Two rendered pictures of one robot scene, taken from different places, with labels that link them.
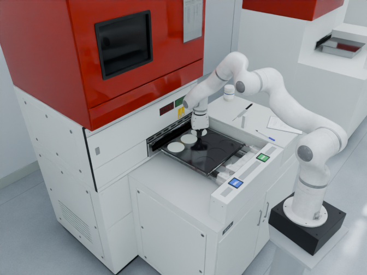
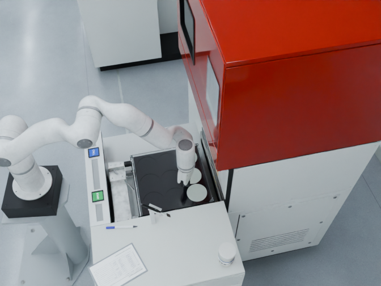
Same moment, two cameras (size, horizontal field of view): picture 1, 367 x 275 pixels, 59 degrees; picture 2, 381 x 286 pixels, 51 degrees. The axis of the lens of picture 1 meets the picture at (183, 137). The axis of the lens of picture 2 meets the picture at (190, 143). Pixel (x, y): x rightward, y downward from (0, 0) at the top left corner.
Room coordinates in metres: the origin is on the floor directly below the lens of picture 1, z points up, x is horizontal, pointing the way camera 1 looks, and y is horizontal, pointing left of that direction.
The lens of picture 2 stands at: (2.28, -0.90, 2.64)
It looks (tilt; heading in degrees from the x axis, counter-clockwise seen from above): 53 degrees down; 127
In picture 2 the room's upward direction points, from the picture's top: 1 degrees counter-clockwise
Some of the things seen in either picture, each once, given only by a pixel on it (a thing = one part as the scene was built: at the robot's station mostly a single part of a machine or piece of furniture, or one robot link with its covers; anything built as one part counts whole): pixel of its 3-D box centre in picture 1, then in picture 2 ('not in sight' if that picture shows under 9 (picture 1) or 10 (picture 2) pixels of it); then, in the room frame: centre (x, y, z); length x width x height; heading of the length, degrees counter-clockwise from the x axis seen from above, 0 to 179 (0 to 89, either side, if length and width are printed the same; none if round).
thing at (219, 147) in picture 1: (201, 146); (171, 178); (1.54, -0.11, 0.90); 0.34 x 0.34 x 0.01; 49
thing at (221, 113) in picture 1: (250, 125); (165, 255); (1.77, -0.44, 0.89); 0.62 x 0.35 x 0.14; 49
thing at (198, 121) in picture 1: (199, 118); (186, 171); (1.63, -0.10, 1.03); 0.10 x 0.07 x 0.11; 103
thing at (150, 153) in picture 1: (173, 134); (211, 168); (1.67, 0.06, 0.89); 0.44 x 0.02 x 0.10; 139
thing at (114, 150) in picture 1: (150, 128); (206, 126); (1.55, 0.19, 1.02); 0.82 x 0.03 x 0.40; 139
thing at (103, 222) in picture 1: (122, 181); (254, 177); (1.77, 0.44, 0.41); 0.82 x 0.71 x 0.82; 139
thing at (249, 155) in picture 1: (241, 167); (120, 194); (1.38, -0.32, 0.87); 0.36 x 0.08 x 0.03; 139
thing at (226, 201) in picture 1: (248, 180); (98, 181); (1.26, -0.34, 0.89); 0.55 x 0.09 x 0.14; 139
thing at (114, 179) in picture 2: (233, 170); (117, 179); (1.33, -0.27, 0.89); 0.08 x 0.03 x 0.03; 49
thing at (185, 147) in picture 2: (200, 97); (185, 152); (1.63, -0.09, 1.18); 0.09 x 0.08 x 0.13; 130
